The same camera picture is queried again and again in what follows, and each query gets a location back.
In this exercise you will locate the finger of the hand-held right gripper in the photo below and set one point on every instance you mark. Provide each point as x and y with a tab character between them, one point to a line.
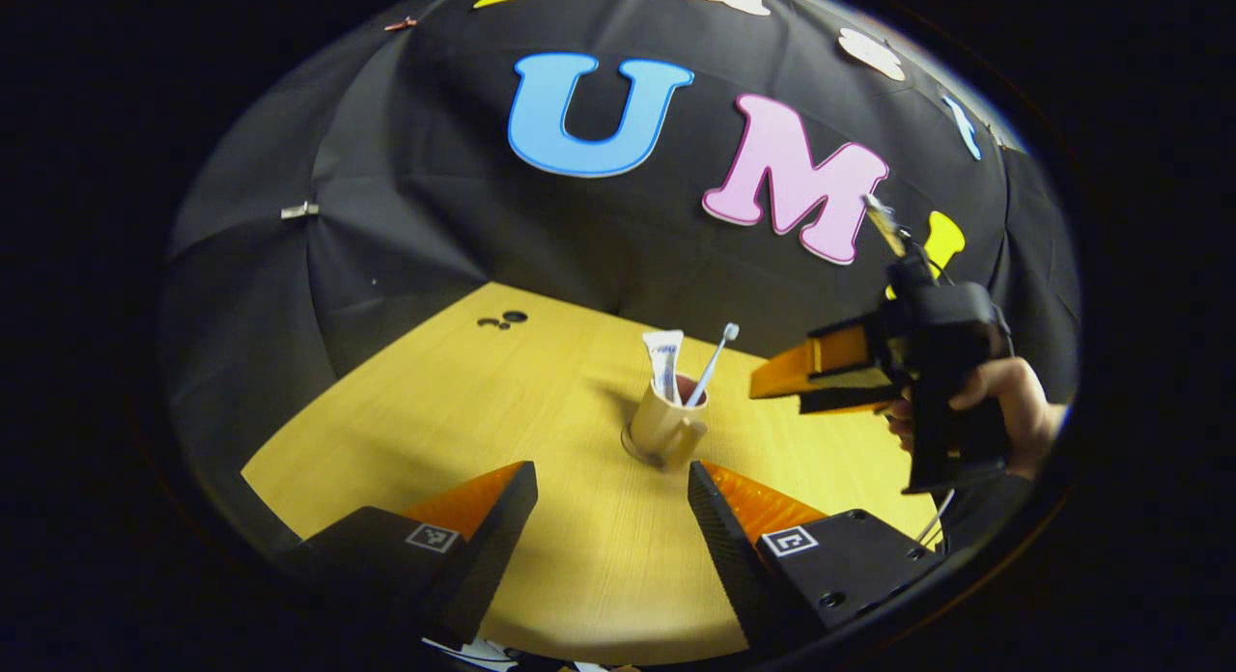
850	399
821	358

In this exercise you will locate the silver metal clip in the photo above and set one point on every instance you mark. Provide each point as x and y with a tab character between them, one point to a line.
299	210

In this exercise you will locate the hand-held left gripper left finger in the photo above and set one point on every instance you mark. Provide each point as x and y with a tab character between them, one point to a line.
502	527

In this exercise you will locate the black backdrop cloth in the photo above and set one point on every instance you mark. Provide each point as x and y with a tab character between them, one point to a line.
435	218

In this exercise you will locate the light blue toothbrush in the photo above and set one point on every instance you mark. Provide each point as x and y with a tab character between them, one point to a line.
713	363

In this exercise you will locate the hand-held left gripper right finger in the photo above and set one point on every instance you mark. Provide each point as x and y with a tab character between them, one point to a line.
724	537

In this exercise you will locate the white toothpaste tube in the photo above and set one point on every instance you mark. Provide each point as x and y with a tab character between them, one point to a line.
664	358

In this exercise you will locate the copper metal clip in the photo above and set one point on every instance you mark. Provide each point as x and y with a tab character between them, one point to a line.
401	22

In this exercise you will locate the wooden desktop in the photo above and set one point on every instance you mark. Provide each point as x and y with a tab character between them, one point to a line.
483	411

